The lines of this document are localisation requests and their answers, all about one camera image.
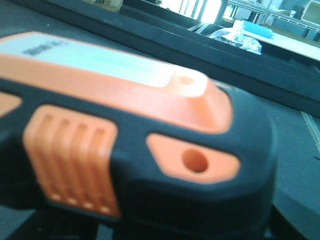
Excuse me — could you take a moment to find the clear plastic bag bundle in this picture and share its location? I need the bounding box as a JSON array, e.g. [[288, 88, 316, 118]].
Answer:
[[207, 20, 262, 55]]

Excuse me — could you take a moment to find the orange black barcode scanner gun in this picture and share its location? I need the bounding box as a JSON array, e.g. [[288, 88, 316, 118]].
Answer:
[[0, 31, 277, 240]]

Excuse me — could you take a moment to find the dark raised conveyor edge rail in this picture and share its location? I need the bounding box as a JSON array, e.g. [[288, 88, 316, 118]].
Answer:
[[19, 0, 320, 116]]

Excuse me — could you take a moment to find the blue tray in background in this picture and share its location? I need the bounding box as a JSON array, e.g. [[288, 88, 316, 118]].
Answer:
[[242, 20, 275, 39]]

